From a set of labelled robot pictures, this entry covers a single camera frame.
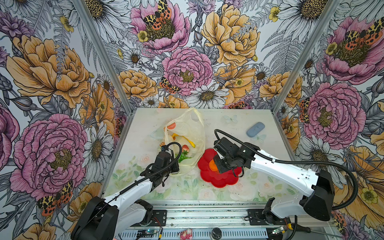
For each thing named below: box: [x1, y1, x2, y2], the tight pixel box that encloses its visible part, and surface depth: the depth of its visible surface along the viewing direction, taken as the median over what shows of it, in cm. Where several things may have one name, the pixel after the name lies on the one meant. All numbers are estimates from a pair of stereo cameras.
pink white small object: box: [179, 228, 193, 240], surface depth 69 cm
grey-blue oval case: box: [246, 121, 265, 138], surface depth 110 cm
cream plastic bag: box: [163, 107, 206, 176], surface depth 98 cm
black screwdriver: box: [297, 223, 343, 238], surface depth 71 cm
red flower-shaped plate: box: [197, 149, 242, 188], surface depth 89 cm
